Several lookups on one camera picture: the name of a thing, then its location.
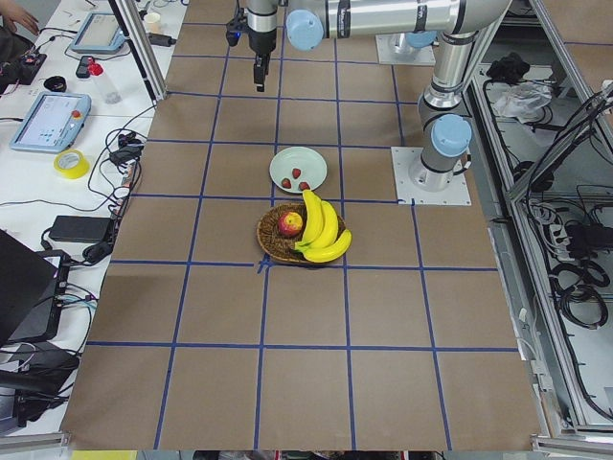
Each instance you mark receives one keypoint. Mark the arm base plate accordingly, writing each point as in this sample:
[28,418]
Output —
[414,49]
[416,185]

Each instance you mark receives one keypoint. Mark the aluminium frame post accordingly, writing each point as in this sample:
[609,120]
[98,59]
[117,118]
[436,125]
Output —
[137,39]

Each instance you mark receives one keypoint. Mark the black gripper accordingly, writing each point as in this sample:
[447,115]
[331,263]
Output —
[261,42]

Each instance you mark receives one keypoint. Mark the brown woven basket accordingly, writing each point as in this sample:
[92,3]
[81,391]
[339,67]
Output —
[282,248]

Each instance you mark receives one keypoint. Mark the far blue teach pendant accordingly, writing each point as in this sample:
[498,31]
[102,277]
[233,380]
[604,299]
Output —
[100,33]

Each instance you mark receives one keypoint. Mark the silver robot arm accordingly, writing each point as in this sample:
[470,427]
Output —
[457,24]

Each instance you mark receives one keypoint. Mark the yellow banana bunch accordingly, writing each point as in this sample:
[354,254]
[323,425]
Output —
[321,241]

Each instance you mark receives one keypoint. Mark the red yellow apple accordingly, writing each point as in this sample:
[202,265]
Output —
[290,224]

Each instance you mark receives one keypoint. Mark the paper cup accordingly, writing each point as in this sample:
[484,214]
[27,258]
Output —
[152,21]

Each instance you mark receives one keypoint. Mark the blue teach pendant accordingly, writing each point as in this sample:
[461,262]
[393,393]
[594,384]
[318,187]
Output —
[100,33]
[53,122]

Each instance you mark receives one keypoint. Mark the yellow tape roll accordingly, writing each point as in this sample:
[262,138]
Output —
[71,164]

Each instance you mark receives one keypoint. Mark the black power adapter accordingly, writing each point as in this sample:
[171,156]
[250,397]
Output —
[79,229]

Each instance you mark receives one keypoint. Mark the pale green plate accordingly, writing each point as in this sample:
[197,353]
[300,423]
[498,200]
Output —
[298,168]

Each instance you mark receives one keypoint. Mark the black round cap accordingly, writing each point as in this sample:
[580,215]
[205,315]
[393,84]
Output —
[55,84]

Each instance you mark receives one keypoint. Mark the black phone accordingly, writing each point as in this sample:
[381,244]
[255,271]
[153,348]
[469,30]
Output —
[82,71]

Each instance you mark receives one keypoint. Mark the near blue teach pendant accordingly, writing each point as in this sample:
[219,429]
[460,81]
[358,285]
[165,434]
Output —
[53,122]

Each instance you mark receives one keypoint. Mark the clear bottle red cap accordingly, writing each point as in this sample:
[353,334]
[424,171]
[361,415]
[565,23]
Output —
[104,84]

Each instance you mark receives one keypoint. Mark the black laptop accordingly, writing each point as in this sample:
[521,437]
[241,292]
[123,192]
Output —
[31,286]

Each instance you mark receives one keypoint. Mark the person's hand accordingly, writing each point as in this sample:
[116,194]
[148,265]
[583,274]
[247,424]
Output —
[13,14]

